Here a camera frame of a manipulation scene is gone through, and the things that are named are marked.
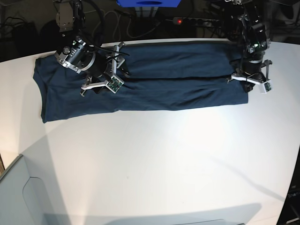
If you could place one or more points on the black power strip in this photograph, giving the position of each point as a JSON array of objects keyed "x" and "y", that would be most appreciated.
[{"x": 199, "y": 22}]

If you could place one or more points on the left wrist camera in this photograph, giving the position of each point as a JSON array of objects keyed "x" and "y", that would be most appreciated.
[{"x": 265, "y": 87}]

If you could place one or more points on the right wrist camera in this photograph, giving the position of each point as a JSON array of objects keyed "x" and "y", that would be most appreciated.
[{"x": 114, "y": 84}]

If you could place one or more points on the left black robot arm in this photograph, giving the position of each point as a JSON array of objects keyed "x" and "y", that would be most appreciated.
[{"x": 246, "y": 15}]

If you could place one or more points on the dark blue T-shirt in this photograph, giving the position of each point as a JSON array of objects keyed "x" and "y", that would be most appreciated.
[{"x": 171, "y": 76}]

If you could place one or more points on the blue box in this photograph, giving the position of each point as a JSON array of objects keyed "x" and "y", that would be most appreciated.
[{"x": 148, "y": 3}]

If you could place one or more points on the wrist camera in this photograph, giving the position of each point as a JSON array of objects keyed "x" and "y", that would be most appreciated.
[
  {"x": 114, "y": 84},
  {"x": 265, "y": 87}
]

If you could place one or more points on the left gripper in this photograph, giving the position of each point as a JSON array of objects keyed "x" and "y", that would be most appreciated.
[{"x": 250, "y": 72}]

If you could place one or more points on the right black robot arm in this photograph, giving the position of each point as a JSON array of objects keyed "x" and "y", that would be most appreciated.
[{"x": 82, "y": 52}]

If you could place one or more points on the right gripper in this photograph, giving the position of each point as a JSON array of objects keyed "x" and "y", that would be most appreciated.
[{"x": 103, "y": 68}]

